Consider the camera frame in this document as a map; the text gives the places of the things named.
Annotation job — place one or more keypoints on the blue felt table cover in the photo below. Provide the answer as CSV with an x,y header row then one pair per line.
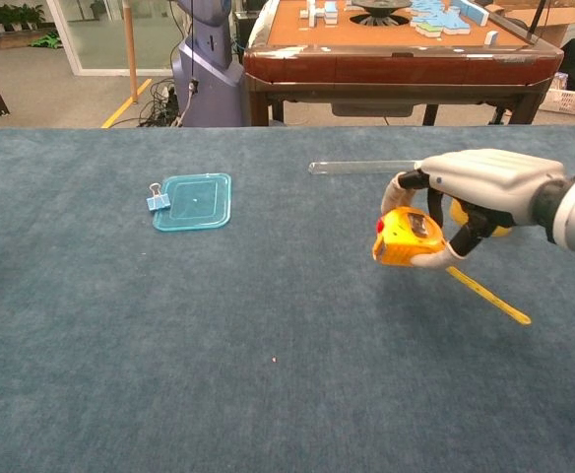
x,y
218,345

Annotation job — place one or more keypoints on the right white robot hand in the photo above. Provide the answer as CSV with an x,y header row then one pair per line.
x,y
494,177

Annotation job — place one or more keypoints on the black mahjong table hub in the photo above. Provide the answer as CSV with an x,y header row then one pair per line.
x,y
381,10

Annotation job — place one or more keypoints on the brown mahjong table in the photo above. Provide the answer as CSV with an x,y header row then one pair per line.
x,y
391,64

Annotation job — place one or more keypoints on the green potted plants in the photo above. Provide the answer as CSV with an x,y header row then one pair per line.
x,y
2,17

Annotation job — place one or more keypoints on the wooden pole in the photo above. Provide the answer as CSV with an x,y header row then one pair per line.
x,y
131,59

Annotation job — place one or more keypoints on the green floor object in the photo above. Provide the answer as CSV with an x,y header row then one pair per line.
x,y
46,40

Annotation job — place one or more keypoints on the white plastic basket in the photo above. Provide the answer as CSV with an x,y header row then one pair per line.
x,y
573,101

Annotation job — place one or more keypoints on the glass test tube white cap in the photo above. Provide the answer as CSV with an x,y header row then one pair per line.
x,y
356,167

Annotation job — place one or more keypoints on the blue white mahjong tile pile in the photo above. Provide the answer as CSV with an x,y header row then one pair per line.
x,y
440,17

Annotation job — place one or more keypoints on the cardboard box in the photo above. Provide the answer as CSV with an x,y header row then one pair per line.
x,y
558,20

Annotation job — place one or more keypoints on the yellow tape measure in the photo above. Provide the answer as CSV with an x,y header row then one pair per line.
x,y
401,241

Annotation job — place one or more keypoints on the transparent blue plastic lid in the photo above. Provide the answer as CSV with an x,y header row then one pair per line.
x,y
194,202

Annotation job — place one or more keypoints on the blue binder clip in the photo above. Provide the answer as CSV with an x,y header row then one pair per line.
x,y
158,202

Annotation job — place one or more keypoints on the white framed glass partition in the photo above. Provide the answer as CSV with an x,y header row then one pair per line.
x,y
66,49

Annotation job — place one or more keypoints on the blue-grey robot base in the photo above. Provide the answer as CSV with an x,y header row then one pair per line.
x,y
209,88

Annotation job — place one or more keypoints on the blue white mahjong tile cluster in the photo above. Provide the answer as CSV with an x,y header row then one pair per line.
x,y
322,12

